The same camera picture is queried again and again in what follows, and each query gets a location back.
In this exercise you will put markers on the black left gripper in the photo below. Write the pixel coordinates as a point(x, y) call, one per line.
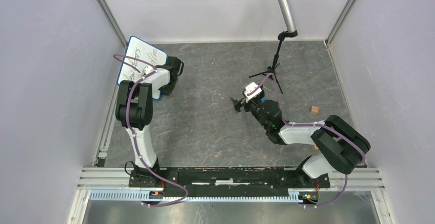
point(167, 92)

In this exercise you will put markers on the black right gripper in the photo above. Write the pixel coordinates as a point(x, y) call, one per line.
point(237, 104)

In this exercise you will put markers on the blue framed whiteboard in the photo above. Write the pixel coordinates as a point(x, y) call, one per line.
point(136, 57)

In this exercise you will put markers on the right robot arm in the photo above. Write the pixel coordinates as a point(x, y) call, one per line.
point(341, 147)

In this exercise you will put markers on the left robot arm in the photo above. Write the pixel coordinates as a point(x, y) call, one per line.
point(134, 109)

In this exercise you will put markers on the black tripod stand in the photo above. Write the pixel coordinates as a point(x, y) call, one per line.
point(272, 69)

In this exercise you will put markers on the small wooden cube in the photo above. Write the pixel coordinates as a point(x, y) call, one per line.
point(314, 110)

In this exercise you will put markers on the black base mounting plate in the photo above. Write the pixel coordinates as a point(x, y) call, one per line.
point(230, 182)

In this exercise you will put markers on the silver pole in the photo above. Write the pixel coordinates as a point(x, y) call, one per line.
point(288, 17)

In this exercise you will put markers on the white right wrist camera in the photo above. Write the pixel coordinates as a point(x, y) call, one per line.
point(251, 91)

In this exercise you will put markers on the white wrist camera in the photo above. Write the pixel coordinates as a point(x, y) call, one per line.
point(251, 91)
point(147, 70)

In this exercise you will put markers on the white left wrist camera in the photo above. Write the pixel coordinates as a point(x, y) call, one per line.
point(147, 70)

